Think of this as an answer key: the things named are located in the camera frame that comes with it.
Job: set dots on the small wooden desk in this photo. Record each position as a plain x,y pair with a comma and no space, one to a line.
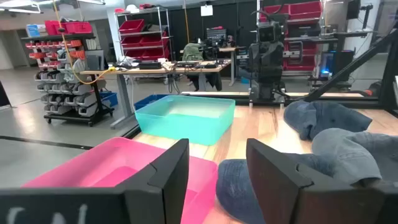
230,49

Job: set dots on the metal rack with red bins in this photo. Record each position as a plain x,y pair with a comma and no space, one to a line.
303,18

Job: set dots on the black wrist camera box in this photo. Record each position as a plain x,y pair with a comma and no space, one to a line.
266,33

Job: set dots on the green backpack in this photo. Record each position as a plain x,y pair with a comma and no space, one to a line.
192,52

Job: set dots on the black jacket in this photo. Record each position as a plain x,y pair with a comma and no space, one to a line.
214,81

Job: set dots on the black aluminium table frame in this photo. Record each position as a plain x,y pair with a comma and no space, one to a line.
348,67

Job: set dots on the computer tower with blue light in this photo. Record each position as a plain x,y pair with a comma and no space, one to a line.
337,62

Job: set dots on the dark blue denim cap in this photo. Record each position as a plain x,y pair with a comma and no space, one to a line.
236,189

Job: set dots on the white paper sign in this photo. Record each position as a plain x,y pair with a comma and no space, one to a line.
206,10

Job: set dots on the red storage bins on cart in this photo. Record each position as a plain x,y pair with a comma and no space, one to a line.
70,27

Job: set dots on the long wooden desk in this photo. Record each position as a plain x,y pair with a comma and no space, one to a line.
149,70

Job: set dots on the teal plastic bin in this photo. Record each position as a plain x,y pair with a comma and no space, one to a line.
186,121

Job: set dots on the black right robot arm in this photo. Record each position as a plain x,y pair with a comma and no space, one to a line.
267,68

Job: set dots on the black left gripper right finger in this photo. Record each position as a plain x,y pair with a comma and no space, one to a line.
280,193

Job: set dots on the navy blue cap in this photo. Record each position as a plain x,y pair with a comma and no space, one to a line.
317,119

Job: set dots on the black monitor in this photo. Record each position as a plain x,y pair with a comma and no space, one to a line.
353,9

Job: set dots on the pink plastic bin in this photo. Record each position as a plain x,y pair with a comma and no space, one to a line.
102,168

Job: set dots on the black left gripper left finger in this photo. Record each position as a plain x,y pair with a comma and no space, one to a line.
161,189

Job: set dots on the blue floor crate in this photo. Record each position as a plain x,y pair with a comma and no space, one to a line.
149,100
109,98

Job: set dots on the black cart with small bins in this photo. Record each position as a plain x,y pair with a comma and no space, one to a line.
68,87

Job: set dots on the faded grey-blue cap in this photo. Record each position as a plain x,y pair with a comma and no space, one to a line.
342,155

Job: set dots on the light blue box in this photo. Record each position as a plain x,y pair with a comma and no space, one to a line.
32,30

